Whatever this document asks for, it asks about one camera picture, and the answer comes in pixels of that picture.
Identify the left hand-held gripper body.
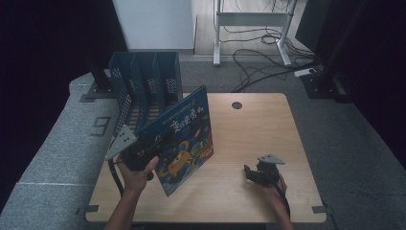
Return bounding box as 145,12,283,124
104,124,161,173

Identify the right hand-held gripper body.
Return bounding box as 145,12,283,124
251,153,287,187

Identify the blue picture book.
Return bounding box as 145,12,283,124
136,84,215,198

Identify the blue file rack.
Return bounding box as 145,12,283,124
108,51,184,139

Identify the person's right hand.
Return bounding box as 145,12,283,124
259,174,288,209

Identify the person's left hand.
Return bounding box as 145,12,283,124
116,155,160,196

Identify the black metal stand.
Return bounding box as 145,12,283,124
301,0,372,101
79,57,116,104

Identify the white power strip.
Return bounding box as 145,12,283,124
293,67,317,79

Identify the white board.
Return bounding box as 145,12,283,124
111,0,196,52

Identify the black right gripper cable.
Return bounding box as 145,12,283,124
273,178,292,219

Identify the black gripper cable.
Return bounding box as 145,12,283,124
273,178,292,219
107,158,126,197

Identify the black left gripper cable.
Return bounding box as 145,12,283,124
107,158,126,197

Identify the long black floor cable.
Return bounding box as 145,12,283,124
232,47,322,94

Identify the coiled black floor cable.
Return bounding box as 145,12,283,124
219,25,307,56

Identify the white metal desk frame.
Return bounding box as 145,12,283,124
213,0,300,67

